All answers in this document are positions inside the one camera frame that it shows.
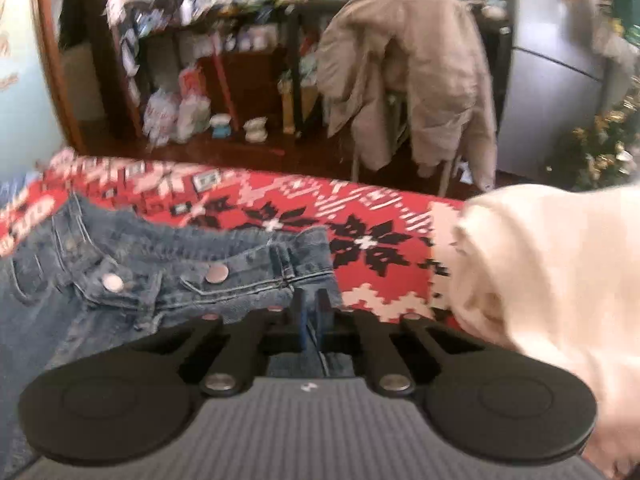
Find decorated christmas tree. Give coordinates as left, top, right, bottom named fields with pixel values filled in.
left=544, top=102, right=640, bottom=192

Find beige jacket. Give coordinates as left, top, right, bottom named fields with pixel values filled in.
left=316, top=0, right=499, bottom=192

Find grey refrigerator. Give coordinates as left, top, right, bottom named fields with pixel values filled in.
left=499, top=0, right=622, bottom=177

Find wooden door frame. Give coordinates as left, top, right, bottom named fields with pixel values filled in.
left=30, top=0, right=147, bottom=155

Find cluttered dark shelf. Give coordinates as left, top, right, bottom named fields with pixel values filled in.
left=107, top=0, right=323, bottom=137

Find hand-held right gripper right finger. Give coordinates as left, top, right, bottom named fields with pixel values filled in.
left=315, top=290, right=488, bottom=396

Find red wooden cabinet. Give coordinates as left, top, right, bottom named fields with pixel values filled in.
left=197, top=47, right=291, bottom=118

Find cream sweater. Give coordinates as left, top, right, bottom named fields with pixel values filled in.
left=431, top=184, right=640, bottom=480

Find white plastic bags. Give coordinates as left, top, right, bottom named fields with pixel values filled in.
left=141, top=66, right=212, bottom=145

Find red printed blanket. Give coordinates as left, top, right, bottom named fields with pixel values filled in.
left=0, top=147, right=468, bottom=333

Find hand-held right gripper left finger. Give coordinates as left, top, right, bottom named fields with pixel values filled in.
left=135, top=290, right=308, bottom=396

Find blue denim jeans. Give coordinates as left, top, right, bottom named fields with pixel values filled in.
left=0, top=192, right=358, bottom=461

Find small white blue figurine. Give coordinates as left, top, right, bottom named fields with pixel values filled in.
left=209, top=112, right=234, bottom=141

